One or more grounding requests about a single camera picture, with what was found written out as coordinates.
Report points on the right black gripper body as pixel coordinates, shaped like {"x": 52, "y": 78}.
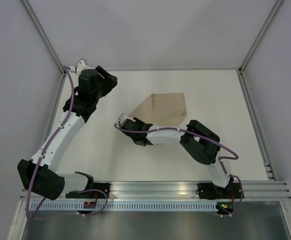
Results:
{"x": 138, "y": 122}

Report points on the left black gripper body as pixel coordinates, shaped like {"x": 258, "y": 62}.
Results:
{"x": 105, "y": 84}

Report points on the beige cloth napkin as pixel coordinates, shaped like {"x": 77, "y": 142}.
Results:
{"x": 162, "y": 109}

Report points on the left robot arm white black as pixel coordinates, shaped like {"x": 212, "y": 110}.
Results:
{"x": 39, "y": 173}

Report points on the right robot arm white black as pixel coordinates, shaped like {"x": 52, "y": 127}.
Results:
{"x": 202, "y": 144}

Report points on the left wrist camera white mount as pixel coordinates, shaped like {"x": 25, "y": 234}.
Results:
{"x": 80, "y": 66}

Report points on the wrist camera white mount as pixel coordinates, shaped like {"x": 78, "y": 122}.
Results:
{"x": 122, "y": 119}
{"x": 80, "y": 66}

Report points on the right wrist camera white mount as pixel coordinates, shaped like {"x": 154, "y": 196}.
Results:
{"x": 122, "y": 119}

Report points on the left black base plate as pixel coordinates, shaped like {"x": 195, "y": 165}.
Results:
{"x": 104, "y": 187}

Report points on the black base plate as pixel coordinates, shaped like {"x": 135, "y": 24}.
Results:
{"x": 104, "y": 187}
{"x": 209, "y": 191}

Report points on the left aluminium frame post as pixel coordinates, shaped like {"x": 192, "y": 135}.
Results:
{"x": 42, "y": 34}

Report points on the aluminium frame post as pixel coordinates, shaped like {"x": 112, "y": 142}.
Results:
{"x": 261, "y": 34}
{"x": 42, "y": 34}

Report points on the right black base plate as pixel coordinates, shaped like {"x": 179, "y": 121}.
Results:
{"x": 209, "y": 191}

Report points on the white slotted cable duct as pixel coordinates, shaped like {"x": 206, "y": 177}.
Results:
{"x": 132, "y": 206}

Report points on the aluminium front rail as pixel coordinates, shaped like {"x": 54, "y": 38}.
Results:
{"x": 266, "y": 190}

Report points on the right aluminium frame post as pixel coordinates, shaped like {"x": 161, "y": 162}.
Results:
{"x": 261, "y": 34}

